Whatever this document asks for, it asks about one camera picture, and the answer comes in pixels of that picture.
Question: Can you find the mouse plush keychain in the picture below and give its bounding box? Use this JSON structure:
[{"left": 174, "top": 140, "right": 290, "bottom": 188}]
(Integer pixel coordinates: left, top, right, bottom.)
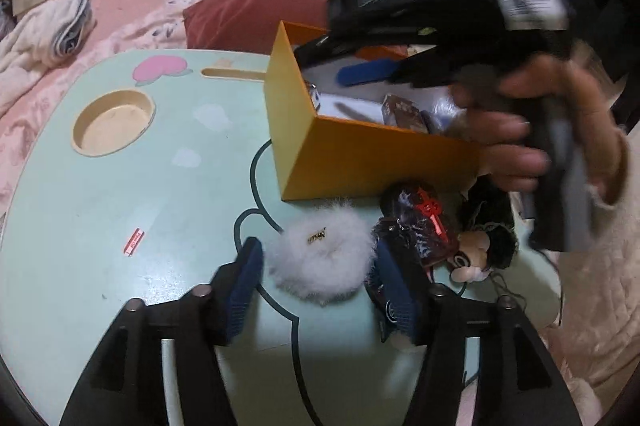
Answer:
[{"left": 448, "top": 175, "right": 518, "bottom": 284}]

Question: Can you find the person's right forearm sleeve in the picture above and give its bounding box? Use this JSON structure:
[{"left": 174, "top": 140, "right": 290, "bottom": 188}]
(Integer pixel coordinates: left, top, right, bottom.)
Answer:
[{"left": 542, "top": 133, "right": 639, "bottom": 425}]

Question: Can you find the white pink blanket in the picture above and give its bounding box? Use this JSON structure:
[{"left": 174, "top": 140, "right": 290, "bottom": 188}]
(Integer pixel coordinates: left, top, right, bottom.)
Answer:
[{"left": 0, "top": 0, "right": 96, "bottom": 115}]

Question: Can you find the red pillow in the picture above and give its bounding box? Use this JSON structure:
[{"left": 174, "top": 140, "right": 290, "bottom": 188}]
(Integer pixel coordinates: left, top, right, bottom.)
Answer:
[{"left": 183, "top": 0, "right": 329, "bottom": 55}]

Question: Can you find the person's right hand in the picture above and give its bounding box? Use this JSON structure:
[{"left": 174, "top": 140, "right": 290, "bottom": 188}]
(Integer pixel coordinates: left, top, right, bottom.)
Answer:
[{"left": 450, "top": 55, "right": 627, "bottom": 204}]

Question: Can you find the patterned card box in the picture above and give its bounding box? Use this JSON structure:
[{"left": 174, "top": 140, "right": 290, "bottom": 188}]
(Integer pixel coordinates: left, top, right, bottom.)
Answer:
[{"left": 381, "top": 94, "right": 428, "bottom": 134}]

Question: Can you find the white fluffy pom-pom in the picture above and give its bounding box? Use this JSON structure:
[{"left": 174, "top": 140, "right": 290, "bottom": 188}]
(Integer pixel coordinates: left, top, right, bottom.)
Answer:
[{"left": 265, "top": 201, "right": 375, "bottom": 305}]

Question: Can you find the dark red pouch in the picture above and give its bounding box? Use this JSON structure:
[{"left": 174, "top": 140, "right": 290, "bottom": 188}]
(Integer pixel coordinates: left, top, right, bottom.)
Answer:
[{"left": 364, "top": 180, "right": 458, "bottom": 342}]

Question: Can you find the orange cardboard box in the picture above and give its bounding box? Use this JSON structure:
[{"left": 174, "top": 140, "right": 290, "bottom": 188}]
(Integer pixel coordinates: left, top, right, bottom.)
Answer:
[{"left": 264, "top": 21, "right": 480, "bottom": 201}]

